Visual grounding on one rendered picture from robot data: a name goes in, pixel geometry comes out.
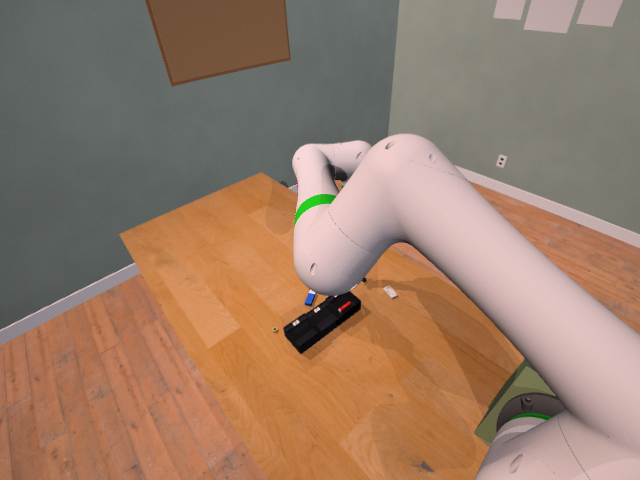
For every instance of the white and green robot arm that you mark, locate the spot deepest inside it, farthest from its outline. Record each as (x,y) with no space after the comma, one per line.
(406,190)

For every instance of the white domino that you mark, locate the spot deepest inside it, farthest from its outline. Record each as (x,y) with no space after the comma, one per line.
(390,292)

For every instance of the blue and white eraser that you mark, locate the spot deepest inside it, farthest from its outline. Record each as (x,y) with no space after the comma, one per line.
(310,298)

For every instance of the black rack of bins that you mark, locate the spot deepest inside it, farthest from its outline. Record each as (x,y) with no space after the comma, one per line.
(297,332)

